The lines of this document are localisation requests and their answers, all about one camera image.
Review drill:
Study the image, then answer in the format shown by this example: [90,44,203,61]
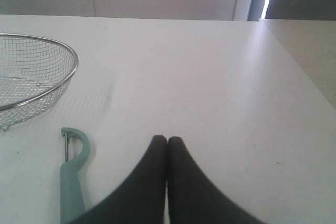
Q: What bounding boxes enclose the teal vegetable peeler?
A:
[60,127,90,223]

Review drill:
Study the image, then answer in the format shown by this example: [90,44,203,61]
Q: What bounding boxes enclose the metal wire mesh basket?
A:
[1,33,79,131]

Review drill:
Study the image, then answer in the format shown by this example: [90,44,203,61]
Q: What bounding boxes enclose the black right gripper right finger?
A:
[167,136,263,223]

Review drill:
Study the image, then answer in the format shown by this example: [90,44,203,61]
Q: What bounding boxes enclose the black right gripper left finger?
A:
[72,135,167,223]

